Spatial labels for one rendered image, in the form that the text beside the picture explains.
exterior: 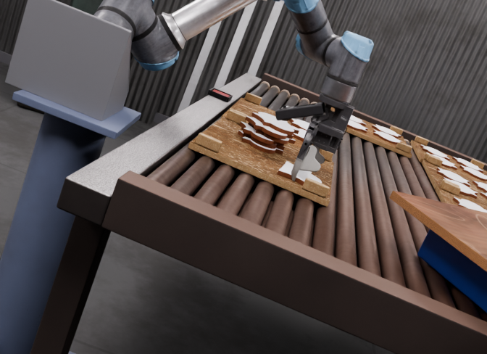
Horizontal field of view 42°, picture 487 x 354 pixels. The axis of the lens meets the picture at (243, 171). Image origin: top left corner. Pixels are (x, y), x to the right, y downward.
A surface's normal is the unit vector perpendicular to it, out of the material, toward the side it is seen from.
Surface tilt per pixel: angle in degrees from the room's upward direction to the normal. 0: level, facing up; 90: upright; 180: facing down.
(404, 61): 90
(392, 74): 90
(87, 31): 90
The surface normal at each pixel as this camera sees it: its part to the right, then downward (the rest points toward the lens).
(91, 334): 0.36, -0.89
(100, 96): -0.10, 0.26
